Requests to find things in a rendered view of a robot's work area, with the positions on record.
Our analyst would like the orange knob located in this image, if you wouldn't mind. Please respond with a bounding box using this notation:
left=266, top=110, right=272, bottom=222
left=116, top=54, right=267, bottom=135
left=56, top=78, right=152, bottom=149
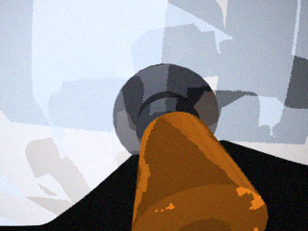
left=132, top=112, right=269, bottom=231

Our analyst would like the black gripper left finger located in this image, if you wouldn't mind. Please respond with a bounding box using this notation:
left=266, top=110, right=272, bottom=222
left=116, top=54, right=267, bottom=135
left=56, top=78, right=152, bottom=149
left=0, top=155, right=140, bottom=231

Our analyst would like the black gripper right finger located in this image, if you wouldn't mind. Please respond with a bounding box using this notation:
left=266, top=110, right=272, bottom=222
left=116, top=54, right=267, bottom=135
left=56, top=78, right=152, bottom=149
left=218, top=140, right=308, bottom=231

